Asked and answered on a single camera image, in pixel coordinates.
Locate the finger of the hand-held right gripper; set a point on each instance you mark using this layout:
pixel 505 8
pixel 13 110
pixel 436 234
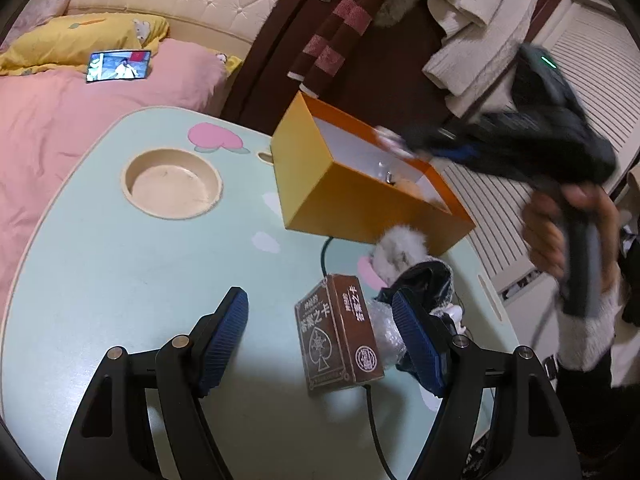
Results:
pixel 457 154
pixel 440 136

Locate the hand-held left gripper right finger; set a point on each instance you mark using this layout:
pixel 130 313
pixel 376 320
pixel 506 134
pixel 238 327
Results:
pixel 417 345

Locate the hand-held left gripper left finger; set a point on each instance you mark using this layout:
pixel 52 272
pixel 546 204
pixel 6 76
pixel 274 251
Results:
pixel 225 340

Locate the bubble wrap bundle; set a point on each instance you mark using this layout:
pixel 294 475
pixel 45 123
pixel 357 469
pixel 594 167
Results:
pixel 385 335

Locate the black shiny pouch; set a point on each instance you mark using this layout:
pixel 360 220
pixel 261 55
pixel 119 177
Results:
pixel 425 280

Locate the brown card box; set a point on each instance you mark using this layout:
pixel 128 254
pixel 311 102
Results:
pixel 345 340

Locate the white fur pompom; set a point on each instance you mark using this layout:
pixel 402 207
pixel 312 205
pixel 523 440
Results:
pixel 400 250

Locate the orange cardboard box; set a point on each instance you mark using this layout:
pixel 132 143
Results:
pixel 320 195

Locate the person's right forearm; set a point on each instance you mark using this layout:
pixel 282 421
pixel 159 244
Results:
pixel 590 340

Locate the person's right hand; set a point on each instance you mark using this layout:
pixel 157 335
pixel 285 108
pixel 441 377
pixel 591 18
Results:
pixel 545 232

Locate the dark brown door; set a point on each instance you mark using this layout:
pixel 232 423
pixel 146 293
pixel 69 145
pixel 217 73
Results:
pixel 400 70

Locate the white louvred closet door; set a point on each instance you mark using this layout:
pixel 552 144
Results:
pixel 500 220

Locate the maroon pink striped scarf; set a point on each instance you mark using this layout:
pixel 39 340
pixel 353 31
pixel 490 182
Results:
pixel 330 55

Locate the small yellow pillow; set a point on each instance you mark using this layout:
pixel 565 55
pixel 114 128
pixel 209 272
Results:
pixel 230 64

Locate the pink blanket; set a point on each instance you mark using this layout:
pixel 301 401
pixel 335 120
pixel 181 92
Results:
pixel 50 135

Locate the smartphone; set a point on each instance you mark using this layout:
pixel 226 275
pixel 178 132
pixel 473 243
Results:
pixel 120 66

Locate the large yellow pillow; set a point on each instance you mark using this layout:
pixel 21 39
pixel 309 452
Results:
pixel 60 45

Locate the pink patterned pillow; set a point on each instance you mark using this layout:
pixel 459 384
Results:
pixel 35 15

